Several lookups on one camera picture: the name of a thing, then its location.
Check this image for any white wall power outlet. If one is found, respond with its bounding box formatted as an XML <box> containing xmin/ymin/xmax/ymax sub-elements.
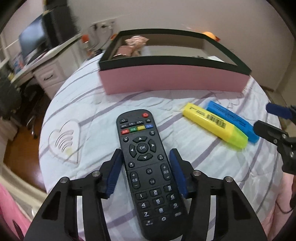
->
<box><xmin>91</xmin><ymin>18</ymin><xmax>116</xmax><ymax>32</ymax></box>

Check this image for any yellow highlighter marker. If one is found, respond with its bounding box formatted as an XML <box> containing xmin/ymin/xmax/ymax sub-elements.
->
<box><xmin>182</xmin><ymin>103</ymin><xmax>248</xmax><ymax>149</ymax></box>

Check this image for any blue highlighter marker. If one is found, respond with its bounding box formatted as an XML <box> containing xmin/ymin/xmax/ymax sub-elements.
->
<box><xmin>206</xmin><ymin>101</ymin><xmax>259</xmax><ymax>144</ymax></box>

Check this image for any white usb wall charger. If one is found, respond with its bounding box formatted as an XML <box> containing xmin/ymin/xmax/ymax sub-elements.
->
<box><xmin>208</xmin><ymin>56</ymin><xmax>224</xmax><ymax>63</ymax></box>

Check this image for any pink bedding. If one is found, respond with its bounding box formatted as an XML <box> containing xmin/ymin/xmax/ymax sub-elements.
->
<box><xmin>1</xmin><ymin>184</ymin><xmax>31</xmax><ymax>240</ymax></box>

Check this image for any pink pig-eared doll figure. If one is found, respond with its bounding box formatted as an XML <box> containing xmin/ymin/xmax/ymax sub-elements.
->
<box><xmin>125</xmin><ymin>36</ymin><xmax>149</xmax><ymax>57</ymax></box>

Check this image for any rose gold metal canister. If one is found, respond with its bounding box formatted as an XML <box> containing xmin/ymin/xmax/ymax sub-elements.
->
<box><xmin>114</xmin><ymin>45</ymin><xmax>134</xmax><ymax>57</ymax></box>

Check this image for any orange snack bag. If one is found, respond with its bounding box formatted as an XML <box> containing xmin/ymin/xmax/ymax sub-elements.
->
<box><xmin>110</xmin><ymin>34</ymin><xmax>117</xmax><ymax>41</ymax></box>

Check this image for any orange octopus plush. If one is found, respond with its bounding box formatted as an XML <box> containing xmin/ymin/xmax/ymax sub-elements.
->
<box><xmin>202</xmin><ymin>32</ymin><xmax>220</xmax><ymax>42</ymax></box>

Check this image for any pink black tray box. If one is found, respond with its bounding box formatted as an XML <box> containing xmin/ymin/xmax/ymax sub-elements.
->
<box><xmin>98</xmin><ymin>29</ymin><xmax>251</xmax><ymax>94</ymax></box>

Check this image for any white striped quilt cover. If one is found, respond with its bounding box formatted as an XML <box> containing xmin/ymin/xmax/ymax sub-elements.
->
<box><xmin>38</xmin><ymin>53</ymin><xmax>285</xmax><ymax>241</ymax></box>

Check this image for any black computer monitor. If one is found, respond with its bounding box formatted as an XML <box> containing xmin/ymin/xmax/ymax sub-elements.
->
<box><xmin>18</xmin><ymin>15</ymin><xmax>49</xmax><ymax>65</ymax></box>

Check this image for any white computer desk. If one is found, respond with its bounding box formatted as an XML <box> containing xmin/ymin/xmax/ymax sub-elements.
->
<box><xmin>11</xmin><ymin>35</ymin><xmax>86</xmax><ymax>99</ymax></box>

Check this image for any black pc tower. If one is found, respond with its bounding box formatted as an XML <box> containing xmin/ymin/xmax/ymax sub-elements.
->
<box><xmin>42</xmin><ymin>6</ymin><xmax>78</xmax><ymax>48</ymax></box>

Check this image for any black office chair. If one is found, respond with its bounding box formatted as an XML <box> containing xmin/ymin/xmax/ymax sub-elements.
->
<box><xmin>1</xmin><ymin>77</ymin><xmax>44</xmax><ymax>141</ymax></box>

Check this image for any orange-lid glass bottle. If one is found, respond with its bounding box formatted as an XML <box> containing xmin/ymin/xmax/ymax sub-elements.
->
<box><xmin>81</xmin><ymin>34</ymin><xmax>91</xmax><ymax>52</ymax></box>

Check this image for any black tv remote control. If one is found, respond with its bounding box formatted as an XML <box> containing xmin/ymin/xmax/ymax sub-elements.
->
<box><xmin>116</xmin><ymin>109</ymin><xmax>188</xmax><ymax>240</ymax></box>

